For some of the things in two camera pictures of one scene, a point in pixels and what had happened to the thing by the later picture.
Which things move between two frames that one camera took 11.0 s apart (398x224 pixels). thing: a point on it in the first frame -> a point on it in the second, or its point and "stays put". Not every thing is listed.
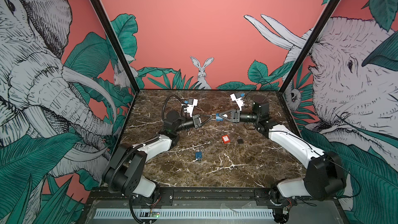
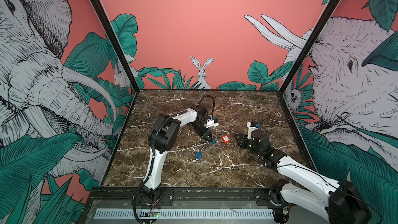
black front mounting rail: x=203 y=198 stays put
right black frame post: x=321 y=26 stays put
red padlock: x=226 y=139 stays put
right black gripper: x=235 y=116 -> x=243 y=141
